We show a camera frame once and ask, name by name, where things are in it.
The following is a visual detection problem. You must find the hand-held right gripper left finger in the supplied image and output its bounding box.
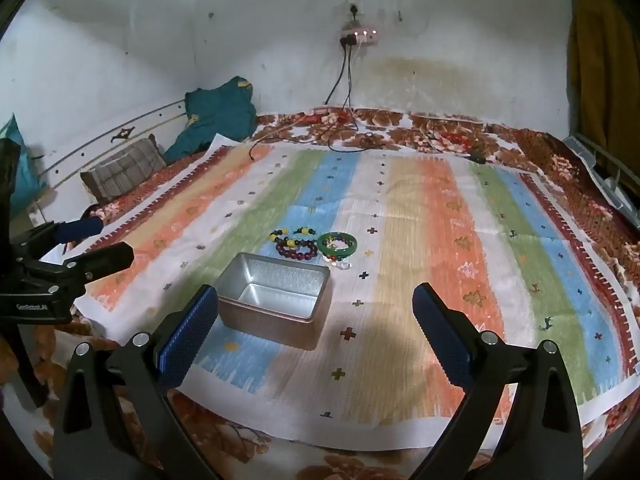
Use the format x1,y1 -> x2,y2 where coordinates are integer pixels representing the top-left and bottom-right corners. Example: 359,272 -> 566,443
52,284 -> 221,480

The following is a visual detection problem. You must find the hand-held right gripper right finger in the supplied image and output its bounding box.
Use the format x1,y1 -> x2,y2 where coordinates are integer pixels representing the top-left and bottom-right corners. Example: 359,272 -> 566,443
411,282 -> 586,480

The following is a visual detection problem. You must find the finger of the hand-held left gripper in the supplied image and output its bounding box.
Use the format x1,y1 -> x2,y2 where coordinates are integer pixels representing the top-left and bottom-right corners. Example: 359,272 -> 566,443
12,217 -> 106,257
27,241 -> 135,293

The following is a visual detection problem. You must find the silver metal tin box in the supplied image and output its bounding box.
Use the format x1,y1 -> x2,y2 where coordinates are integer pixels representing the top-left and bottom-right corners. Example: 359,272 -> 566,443
215,253 -> 333,352

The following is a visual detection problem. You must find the yellow and dark bead bracelet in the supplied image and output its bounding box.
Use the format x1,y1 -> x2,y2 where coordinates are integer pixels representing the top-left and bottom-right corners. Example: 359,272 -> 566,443
268,226 -> 319,247

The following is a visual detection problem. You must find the multicolour bead bracelet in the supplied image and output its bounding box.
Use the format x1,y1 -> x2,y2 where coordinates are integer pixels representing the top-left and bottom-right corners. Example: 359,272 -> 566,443
324,236 -> 353,264

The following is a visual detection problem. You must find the multicoloured glass bead bracelet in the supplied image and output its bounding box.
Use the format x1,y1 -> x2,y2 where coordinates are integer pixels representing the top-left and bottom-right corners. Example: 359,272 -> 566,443
317,232 -> 360,257

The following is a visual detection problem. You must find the grey plaid pillow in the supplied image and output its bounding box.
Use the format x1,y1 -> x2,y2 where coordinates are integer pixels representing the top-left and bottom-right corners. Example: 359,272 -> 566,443
80,135 -> 168,207

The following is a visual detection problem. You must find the teal bag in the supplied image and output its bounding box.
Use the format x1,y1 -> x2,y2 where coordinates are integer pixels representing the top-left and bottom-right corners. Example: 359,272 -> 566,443
0,112 -> 47,221

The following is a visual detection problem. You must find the white bed headboard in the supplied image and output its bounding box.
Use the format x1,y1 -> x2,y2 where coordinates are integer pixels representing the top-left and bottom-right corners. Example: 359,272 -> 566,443
30,97 -> 190,222

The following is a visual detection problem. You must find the striped colourful mat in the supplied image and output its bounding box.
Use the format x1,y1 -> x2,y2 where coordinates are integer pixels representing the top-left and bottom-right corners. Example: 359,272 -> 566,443
72,132 -> 640,453

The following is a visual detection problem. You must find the teal garment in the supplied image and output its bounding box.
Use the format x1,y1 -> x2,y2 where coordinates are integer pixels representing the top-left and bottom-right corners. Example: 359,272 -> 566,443
164,76 -> 258,164

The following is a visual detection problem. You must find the grey plastic crate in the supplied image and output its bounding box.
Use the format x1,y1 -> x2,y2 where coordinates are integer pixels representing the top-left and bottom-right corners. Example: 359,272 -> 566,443
562,131 -> 640,217

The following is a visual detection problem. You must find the white power strip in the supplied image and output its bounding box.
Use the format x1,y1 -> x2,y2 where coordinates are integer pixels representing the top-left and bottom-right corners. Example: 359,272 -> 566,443
340,27 -> 379,47

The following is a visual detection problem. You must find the yellow hanging cloth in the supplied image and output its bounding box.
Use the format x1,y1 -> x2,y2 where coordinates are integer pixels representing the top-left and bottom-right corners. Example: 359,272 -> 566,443
566,0 -> 640,133

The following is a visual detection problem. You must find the dark red bead bracelet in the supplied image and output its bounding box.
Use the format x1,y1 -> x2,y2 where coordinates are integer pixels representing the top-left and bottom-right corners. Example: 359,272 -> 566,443
272,239 -> 320,261

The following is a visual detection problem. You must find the thin dark cable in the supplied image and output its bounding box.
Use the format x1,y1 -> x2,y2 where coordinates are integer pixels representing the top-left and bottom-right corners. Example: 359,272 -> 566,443
248,120 -> 326,162

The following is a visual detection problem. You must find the white cable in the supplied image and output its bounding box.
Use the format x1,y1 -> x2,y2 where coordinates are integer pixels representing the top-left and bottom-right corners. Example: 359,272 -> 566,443
254,112 -> 323,142

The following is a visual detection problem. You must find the black cable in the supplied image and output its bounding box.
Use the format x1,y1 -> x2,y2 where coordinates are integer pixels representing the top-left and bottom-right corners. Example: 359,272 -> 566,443
324,42 -> 349,107
327,45 -> 383,153

